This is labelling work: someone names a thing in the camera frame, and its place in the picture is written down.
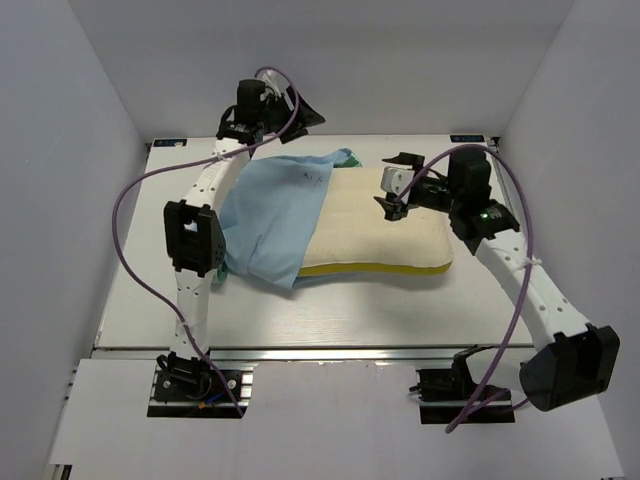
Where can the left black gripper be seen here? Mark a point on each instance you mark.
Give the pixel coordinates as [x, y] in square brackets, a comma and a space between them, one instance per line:
[306, 117]

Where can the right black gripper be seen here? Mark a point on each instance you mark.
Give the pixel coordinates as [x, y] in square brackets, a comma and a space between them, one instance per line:
[406, 159]

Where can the cream yellow foam pillow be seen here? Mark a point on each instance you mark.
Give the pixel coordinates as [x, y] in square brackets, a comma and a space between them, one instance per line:
[352, 236]

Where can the light blue pillowcase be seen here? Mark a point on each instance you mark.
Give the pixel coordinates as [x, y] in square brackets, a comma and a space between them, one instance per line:
[269, 216]

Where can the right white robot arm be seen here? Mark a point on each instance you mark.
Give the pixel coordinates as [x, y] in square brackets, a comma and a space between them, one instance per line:
[551, 352]

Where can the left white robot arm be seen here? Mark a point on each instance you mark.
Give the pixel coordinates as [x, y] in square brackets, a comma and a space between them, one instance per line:
[194, 239]

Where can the right blue table sticker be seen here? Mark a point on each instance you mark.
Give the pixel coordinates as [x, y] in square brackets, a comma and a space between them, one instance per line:
[467, 138]

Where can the blue table sticker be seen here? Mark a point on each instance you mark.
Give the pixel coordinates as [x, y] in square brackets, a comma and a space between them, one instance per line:
[169, 143]
[467, 138]

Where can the left blue table sticker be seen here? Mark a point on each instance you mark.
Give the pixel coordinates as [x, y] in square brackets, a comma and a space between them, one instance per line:
[169, 143]

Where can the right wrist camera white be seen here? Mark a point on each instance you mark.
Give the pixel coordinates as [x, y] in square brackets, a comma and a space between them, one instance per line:
[396, 180]

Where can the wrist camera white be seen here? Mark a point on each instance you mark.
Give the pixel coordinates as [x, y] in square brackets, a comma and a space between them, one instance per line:
[396, 180]
[269, 78]

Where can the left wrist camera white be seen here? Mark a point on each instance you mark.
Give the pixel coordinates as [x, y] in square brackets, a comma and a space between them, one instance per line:
[269, 78]

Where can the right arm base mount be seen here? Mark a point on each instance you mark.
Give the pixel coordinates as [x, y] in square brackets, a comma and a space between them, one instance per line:
[441, 394]

